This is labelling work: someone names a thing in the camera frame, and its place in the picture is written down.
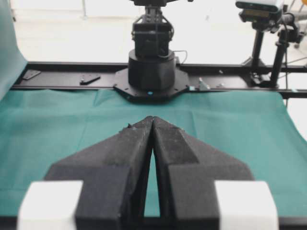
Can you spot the black clamp stand post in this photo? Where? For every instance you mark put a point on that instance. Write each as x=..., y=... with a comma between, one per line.
x=289, y=34

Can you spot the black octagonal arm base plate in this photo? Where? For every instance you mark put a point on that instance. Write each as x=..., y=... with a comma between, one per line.
x=132, y=93

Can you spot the green table cloth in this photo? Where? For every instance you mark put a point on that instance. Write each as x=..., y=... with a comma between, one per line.
x=40, y=127

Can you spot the black aluminium frame rail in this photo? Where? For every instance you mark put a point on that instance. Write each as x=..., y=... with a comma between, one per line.
x=203, y=78

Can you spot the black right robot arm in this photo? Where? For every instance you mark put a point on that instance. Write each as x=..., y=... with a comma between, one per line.
x=152, y=64

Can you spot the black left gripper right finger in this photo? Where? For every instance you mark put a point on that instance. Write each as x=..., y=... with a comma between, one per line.
x=186, y=169

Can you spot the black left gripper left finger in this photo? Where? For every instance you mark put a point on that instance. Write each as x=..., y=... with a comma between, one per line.
x=114, y=174

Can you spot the camera on black stand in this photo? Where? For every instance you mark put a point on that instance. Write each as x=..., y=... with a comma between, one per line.
x=264, y=16

